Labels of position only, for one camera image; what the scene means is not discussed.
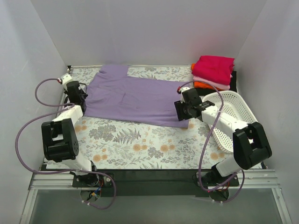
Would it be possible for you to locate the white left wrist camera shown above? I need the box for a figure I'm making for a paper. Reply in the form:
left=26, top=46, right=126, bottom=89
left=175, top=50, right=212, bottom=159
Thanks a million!
left=58, top=73, right=73, bottom=89

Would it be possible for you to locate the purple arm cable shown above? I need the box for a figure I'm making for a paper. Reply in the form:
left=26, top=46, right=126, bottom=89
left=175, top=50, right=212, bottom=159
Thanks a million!
left=177, top=81, right=246, bottom=204
left=15, top=78, right=117, bottom=210

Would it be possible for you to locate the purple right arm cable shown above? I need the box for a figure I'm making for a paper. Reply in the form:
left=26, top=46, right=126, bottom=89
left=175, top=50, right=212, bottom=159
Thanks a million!
left=177, top=81, right=246, bottom=204

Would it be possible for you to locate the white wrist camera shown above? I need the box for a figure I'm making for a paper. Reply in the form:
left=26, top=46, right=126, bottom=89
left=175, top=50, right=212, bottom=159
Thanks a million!
left=58, top=73, right=73, bottom=89
left=177, top=86, right=190, bottom=94

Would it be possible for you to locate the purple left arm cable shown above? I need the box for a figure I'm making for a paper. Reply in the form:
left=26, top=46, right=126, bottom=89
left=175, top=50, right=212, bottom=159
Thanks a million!
left=15, top=78, right=117, bottom=210

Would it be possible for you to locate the white perforated plastic basket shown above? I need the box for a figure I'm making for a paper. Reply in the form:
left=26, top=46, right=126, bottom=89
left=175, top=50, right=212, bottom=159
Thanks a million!
left=213, top=91, right=257, bottom=154

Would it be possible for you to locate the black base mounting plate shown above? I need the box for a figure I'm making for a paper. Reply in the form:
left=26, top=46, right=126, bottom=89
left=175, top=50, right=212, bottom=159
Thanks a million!
left=72, top=169, right=228, bottom=197

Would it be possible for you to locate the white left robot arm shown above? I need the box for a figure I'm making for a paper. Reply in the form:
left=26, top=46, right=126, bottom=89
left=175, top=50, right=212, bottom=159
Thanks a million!
left=41, top=79, right=100, bottom=187

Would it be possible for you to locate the pink folded t shirt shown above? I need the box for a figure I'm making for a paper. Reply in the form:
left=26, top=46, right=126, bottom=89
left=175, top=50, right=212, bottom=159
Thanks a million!
left=193, top=75, right=232, bottom=90

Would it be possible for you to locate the purple t shirt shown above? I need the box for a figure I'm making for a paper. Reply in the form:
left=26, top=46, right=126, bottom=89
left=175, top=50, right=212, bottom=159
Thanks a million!
left=85, top=65, right=188, bottom=128

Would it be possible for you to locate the floral patterned table mat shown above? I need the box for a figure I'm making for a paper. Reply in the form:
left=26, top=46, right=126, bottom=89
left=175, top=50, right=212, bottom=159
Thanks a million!
left=72, top=66, right=229, bottom=169

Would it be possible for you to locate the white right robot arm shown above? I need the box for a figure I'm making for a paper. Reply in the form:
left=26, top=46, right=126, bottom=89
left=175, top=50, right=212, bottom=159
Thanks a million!
left=174, top=87, right=272, bottom=186

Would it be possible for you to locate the orange folded t shirt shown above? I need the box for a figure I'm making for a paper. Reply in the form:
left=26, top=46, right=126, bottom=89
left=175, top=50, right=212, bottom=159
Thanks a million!
left=191, top=63, right=221, bottom=90

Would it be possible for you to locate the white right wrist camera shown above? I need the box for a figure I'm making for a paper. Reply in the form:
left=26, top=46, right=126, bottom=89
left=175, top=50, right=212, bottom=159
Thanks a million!
left=177, top=86, right=190, bottom=94

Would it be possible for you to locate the magenta folded t shirt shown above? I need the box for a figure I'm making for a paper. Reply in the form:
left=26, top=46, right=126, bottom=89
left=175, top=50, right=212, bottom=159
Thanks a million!
left=191, top=55, right=235, bottom=85

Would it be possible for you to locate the black folded t shirt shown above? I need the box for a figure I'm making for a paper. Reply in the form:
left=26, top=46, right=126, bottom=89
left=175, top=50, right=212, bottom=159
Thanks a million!
left=195, top=70, right=237, bottom=96

